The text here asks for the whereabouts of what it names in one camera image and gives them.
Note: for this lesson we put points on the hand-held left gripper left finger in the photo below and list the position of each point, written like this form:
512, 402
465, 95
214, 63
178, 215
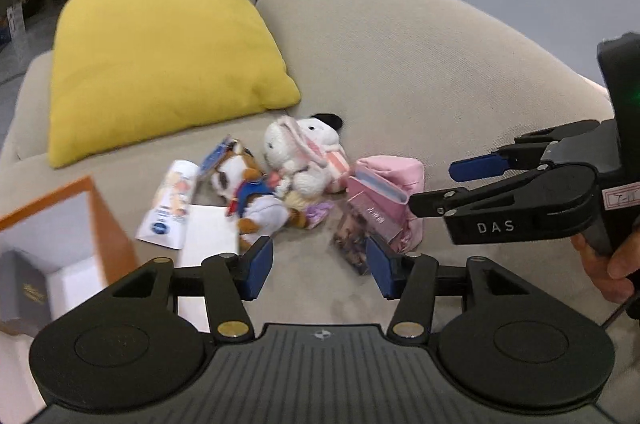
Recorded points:
257, 266

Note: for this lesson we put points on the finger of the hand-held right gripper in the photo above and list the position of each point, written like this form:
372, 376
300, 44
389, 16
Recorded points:
477, 168
435, 203

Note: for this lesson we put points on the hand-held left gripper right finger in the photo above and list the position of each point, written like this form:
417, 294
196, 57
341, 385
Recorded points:
382, 266

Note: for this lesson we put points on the dark printed packet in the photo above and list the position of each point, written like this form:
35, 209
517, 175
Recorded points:
350, 239

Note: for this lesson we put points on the pink pouch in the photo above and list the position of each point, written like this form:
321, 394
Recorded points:
400, 174

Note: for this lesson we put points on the pink packet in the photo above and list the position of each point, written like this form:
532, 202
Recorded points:
375, 209

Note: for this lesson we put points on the white card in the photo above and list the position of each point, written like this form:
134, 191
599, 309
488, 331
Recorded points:
210, 229

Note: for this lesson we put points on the white cream tube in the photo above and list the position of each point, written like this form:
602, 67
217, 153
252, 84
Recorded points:
165, 209

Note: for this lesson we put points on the orange box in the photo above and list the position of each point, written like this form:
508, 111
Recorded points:
107, 234

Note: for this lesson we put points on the person's right hand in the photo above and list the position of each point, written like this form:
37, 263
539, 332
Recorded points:
625, 261

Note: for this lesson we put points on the cat plush in sailor outfit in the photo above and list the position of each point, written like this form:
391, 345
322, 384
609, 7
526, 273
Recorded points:
250, 199

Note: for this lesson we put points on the beige sofa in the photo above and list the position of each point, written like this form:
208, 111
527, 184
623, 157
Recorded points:
400, 79

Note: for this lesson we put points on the blue carded packet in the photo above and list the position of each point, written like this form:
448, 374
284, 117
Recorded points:
215, 157

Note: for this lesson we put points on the white crochet bunny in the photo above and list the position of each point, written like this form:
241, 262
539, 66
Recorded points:
285, 144

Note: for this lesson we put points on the white plush with pink stripes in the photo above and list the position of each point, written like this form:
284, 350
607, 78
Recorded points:
325, 139

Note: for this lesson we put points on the yellow pillow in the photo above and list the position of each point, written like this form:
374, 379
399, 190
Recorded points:
160, 64

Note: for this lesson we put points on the small grey box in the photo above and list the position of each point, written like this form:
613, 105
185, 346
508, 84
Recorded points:
25, 289

